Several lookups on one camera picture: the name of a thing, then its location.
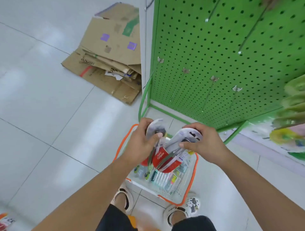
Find person's left hand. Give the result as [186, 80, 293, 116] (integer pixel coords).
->
[119, 117, 165, 165]

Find person's right hand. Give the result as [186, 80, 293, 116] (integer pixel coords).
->
[183, 122, 232, 166]

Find bundle of clear kids toothbrushes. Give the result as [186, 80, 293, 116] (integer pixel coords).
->
[133, 162, 155, 184]

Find pile of red grey toothbrush packs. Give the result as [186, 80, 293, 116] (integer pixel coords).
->
[141, 119, 203, 174]

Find teal multi toothbrush pack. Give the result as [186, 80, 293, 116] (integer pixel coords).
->
[152, 169, 189, 193]

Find white orange shopping basket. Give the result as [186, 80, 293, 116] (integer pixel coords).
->
[113, 123, 199, 206]

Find green pegboard display rack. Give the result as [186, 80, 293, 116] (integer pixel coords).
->
[138, 0, 305, 146]

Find person's right forearm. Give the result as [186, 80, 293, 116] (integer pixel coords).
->
[219, 152, 305, 231]

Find person's left forearm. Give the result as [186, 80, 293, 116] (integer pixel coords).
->
[31, 155, 139, 231]

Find white clog shoe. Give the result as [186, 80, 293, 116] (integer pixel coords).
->
[164, 193, 201, 224]
[112, 186, 134, 215]

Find yellow plastic stool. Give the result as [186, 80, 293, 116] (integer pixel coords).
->
[128, 215, 144, 231]

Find black shorts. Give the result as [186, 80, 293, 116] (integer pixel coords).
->
[95, 205, 217, 231]

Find row of green pink packs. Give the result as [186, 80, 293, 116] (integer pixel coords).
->
[269, 76, 305, 148]

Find pile of flattened cardboard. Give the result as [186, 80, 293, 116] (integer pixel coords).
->
[61, 2, 142, 105]

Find small red packet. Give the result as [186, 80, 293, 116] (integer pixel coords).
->
[0, 213, 15, 231]

